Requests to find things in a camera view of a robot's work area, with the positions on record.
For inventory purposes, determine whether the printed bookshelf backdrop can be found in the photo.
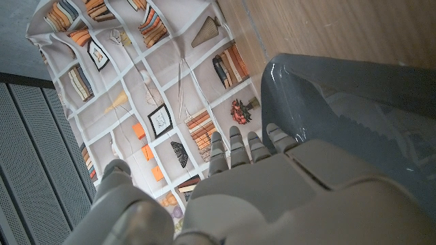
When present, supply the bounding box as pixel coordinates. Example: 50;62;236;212
25;0;270;235

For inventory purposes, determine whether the dark grey dustpan tray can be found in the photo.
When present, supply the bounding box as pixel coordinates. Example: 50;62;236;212
260;52;436;218

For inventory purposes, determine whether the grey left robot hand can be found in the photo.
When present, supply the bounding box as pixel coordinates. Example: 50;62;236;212
63;122;436;245

